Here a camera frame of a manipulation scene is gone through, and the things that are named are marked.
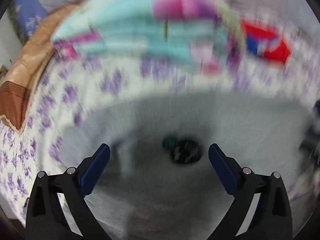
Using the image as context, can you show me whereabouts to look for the teal pink floral folded blanket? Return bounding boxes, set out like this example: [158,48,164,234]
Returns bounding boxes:
[51,0,246,73]

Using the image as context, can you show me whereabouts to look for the purple floral bed sheet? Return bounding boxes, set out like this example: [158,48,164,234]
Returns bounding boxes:
[1,23,319,239]

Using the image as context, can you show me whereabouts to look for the red white blue folded garment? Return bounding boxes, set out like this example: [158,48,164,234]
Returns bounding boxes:
[241,18,292,68]

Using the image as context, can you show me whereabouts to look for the blue patterned wall hanging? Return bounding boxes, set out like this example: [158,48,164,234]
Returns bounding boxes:
[9,0,48,44]

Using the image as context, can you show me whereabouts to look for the grey sweatpants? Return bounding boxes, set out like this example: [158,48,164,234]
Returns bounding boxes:
[61,92,311,239]

